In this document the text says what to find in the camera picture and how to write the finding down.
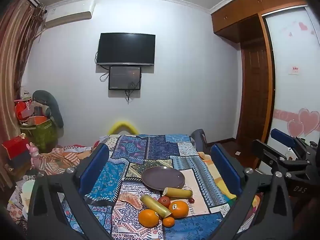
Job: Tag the wooden wardrobe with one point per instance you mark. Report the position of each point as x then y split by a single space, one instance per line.
237 10

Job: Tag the red box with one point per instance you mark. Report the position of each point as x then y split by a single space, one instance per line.
15 146

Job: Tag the pink heart decals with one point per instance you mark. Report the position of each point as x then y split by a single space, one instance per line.
308 120

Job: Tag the black wall television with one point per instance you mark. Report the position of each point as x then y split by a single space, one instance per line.
126 48

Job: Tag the small tangerine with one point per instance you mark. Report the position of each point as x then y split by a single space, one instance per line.
168 222

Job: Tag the small black wall monitor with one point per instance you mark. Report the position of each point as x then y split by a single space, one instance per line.
125 77

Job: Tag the red grape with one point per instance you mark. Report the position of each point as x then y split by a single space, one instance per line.
191 200

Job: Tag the white sliding wardrobe door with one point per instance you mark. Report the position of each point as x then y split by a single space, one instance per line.
292 92

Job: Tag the pink plush toy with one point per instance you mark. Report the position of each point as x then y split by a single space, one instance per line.
33 152

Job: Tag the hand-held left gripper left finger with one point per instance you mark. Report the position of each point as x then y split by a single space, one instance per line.
95 167

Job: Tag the white air conditioner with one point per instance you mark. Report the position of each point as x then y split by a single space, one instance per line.
70 15

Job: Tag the peeled pomelo segment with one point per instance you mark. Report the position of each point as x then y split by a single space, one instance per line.
131 200

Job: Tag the dark purple plate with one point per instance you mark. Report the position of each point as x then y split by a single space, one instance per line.
160 177

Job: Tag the large orange with sticker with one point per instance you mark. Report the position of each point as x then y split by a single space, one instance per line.
147 218
181 211

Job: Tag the dark grey bag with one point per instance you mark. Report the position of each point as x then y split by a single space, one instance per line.
198 140

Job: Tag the red tomato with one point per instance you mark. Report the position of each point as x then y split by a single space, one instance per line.
163 201

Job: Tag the patchwork blue blanket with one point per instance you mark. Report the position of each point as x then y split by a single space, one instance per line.
160 145

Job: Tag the orange striped quilt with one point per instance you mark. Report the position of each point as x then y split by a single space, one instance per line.
62 157

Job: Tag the red gift bag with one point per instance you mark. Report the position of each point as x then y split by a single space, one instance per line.
21 110

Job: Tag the short sugarcane piece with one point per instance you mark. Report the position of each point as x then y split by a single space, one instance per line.
178 193

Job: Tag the wooden door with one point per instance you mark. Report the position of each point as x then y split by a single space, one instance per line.
255 92

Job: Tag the long sugarcane piece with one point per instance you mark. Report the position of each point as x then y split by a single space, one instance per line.
155 206

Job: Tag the yellow curved cushion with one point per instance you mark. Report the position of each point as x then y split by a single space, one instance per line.
117 125

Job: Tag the white floral sheet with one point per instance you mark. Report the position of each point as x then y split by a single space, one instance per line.
18 205

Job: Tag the yellow orange fleece blanket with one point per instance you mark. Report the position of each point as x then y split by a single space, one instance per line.
220 180

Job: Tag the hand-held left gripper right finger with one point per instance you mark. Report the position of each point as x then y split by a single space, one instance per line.
225 170

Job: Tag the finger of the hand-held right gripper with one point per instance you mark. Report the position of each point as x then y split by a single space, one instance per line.
282 136
265 152

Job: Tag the green bag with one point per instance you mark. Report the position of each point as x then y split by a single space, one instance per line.
42 135

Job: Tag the brown striped curtain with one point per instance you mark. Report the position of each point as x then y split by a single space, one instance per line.
15 55

